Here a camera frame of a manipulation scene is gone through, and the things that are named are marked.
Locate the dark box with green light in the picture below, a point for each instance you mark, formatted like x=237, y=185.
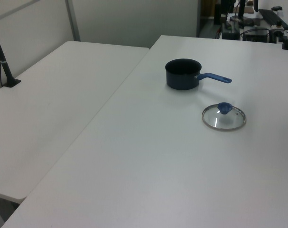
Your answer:
x=230, y=33

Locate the dark blue saucepan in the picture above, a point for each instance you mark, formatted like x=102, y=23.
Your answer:
x=181, y=80

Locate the black camera stand pole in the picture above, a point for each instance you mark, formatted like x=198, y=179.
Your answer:
x=3, y=64

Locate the grey metal partition post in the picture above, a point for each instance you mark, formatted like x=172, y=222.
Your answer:
x=73, y=21

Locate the black keyboard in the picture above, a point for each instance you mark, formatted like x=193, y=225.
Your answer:
x=272, y=16

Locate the black monitor stand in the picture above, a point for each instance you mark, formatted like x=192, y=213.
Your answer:
x=241, y=9

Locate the white side table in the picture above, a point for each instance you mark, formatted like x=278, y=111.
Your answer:
x=51, y=107

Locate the glass lid with blue knob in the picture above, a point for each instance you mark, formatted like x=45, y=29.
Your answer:
x=225, y=108

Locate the black equipment box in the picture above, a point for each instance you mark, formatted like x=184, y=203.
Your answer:
x=255, y=36

